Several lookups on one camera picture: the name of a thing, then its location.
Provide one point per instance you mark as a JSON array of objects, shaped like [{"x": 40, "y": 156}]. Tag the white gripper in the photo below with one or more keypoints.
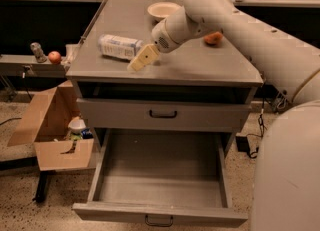
[{"x": 160, "y": 38}]

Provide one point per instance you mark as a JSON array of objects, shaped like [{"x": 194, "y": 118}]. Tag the white bowl in box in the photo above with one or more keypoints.
[{"x": 76, "y": 126}]

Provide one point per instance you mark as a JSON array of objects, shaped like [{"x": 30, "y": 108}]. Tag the open cardboard box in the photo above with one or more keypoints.
[{"x": 44, "y": 125}]

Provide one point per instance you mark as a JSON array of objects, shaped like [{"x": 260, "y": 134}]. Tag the open grey lower drawer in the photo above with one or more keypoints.
[{"x": 161, "y": 178}]

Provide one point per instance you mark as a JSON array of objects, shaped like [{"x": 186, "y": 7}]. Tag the grey drawer cabinet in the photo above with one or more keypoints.
[{"x": 194, "y": 73}]

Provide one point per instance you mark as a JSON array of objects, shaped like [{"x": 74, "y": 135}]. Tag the black power adapter with cable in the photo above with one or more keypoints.
[{"x": 242, "y": 141}]

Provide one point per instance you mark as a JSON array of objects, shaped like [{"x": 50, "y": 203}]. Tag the orange fruit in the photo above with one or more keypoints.
[{"x": 213, "y": 38}]

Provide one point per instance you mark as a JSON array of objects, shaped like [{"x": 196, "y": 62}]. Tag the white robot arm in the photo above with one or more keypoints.
[{"x": 286, "y": 193}]

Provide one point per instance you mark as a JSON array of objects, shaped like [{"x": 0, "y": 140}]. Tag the clear blue-labelled plastic bottle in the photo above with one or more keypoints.
[{"x": 119, "y": 47}]

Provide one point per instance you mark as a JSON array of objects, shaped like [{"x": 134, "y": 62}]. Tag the small grey figurine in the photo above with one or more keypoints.
[{"x": 38, "y": 52}]

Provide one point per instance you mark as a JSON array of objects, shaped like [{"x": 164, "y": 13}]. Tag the red apple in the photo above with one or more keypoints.
[{"x": 55, "y": 57}]

